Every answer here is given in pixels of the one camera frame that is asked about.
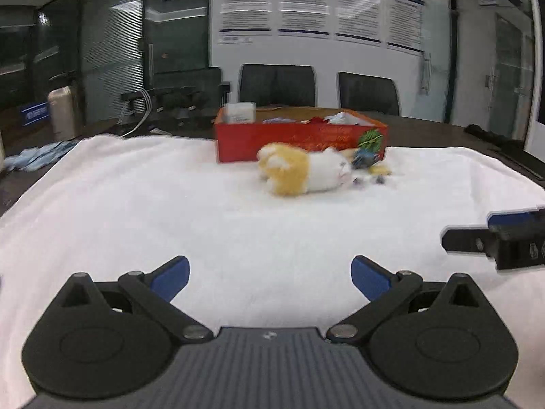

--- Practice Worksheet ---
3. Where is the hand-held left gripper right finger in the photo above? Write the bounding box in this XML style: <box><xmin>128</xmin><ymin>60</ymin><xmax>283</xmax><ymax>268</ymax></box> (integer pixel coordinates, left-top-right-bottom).
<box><xmin>326</xmin><ymin>256</ymin><xmax>497</xmax><ymax>344</ymax></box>

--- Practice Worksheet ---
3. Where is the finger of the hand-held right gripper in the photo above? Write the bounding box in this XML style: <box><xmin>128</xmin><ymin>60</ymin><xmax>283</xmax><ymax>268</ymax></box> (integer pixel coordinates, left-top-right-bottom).
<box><xmin>441</xmin><ymin>227</ymin><xmax>501</xmax><ymax>257</ymax></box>
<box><xmin>486</xmin><ymin>209</ymin><xmax>545</xmax><ymax>228</ymax></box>

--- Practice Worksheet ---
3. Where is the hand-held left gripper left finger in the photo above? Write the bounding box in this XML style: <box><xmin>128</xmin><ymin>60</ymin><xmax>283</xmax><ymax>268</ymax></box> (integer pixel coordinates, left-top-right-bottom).
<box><xmin>49</xmin><ymin>256</ymin><xmax>213</xmax><ymax>344</ymax></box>

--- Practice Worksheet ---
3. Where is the blue toy figure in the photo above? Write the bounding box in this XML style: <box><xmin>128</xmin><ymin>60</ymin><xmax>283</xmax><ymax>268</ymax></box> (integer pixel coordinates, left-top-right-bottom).
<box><xmin>353</xmin><ymin>149</ymin><xmax>378</xmax><ymax>169</ymax></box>

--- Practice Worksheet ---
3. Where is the yellow white plush dog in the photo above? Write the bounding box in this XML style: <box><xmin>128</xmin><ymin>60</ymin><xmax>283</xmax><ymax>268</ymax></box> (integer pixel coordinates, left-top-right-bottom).
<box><xmin>256</xmin><ymin>142</ymin><xmax>352</xmax><ymax>197</ymax></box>

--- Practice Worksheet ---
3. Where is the red cardboard box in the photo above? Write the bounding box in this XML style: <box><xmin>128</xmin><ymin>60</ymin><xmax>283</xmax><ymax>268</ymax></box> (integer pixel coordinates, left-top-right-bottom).
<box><xmin>214</xmin><ymin>106</ymin><xmax>389</xmax><ymax>163</ymax></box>

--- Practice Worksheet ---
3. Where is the white towel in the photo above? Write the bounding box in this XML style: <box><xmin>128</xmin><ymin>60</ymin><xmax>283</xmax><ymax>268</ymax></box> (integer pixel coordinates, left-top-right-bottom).
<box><xmin>0</xmin><ymin>134</ymin><xmax>545</xmax><ymax>409</ymax></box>

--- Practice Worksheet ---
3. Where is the black bundle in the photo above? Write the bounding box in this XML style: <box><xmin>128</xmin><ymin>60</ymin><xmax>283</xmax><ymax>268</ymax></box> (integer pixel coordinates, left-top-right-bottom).
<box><xmin>464</xmin><ymin>124</ymin><xmax>516</xmax><ymax>146</ymax></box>

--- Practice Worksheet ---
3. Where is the white medicine box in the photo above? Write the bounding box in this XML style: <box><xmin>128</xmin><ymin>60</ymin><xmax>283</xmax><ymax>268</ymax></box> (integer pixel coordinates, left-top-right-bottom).
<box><xmin>225</xmin><ymin>102</ymin><xmax>257</xmax><ymax>123</ymax></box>

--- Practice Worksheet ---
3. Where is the black office chair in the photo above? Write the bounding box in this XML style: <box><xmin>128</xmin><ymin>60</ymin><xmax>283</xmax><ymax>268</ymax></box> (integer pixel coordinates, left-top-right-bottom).
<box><xmin>237</xmin><ymin>64</ymin><xmax>316</xmax><ymax>106</ymax></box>
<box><xmin>147</xmin><ymin>67</ymin><xmax>222</xmax><ymax>109</ymax></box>
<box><xmin>338</xmin><ymin>72</ymin><xmax>401</xmax><ymax>117</ymax></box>

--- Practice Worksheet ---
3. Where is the light blue cloth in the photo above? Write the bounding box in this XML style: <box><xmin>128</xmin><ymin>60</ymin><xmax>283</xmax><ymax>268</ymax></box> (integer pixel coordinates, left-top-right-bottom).
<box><xmin>4</xmin><ymin>140</ymin><xmax>79</xmax><ymax>171</ymax></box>

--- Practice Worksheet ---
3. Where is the clear glass door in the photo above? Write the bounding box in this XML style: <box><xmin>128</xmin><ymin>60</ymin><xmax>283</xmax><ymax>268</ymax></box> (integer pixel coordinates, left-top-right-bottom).
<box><xmin>421</xmin><ymin>0</ymin><xmax>452</xmax><ymax>122</ymax></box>

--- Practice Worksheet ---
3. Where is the silver thermos flask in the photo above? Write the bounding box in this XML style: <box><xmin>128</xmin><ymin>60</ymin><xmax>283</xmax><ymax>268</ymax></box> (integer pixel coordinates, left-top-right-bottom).
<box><xmin>48</xmin><ymin>85</ymin><xmax>79</xmax><ymax>141</ymax></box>

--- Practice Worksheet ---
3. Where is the blue desk sign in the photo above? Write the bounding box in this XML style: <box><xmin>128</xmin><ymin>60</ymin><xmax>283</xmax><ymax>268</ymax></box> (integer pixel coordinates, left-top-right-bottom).
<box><xmin>20</xmin><ymin>102</ymin><xmax>49</xmax><ymax>126</ymax></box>

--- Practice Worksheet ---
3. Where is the dark glass door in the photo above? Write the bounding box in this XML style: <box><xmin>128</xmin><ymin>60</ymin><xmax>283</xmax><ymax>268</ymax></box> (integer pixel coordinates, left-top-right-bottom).
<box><xmin>145</xmin><ymin>0</ymin><xmax>211</xmax><ymax>90</ymax></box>

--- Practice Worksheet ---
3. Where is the white cable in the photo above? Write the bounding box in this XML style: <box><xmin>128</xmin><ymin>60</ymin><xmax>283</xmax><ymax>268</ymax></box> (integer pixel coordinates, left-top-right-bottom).
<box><xmin>119</xmin><ymin>91</ymin><xmax>154</xmax><ymax>139</ymax></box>

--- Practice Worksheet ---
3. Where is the wall poster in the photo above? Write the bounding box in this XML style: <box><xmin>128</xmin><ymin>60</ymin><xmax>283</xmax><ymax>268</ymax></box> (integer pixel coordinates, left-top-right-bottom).
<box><xmin>335</xmin><ymin>0</ymin><xmax>382</xmax><ymax>45</ymax></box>
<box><xmin>219</xmin><ymin>0</ymin><xmax>273</xmax><ymax>37</ymax></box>
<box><xmin>278</xmin><ymin>0</ymin><xmax>332</xmax><ymax>38</ymax></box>
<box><xmin>386</xmin><ymin>0</ymin><xmax>424</xmax><ymax>54</ymax></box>

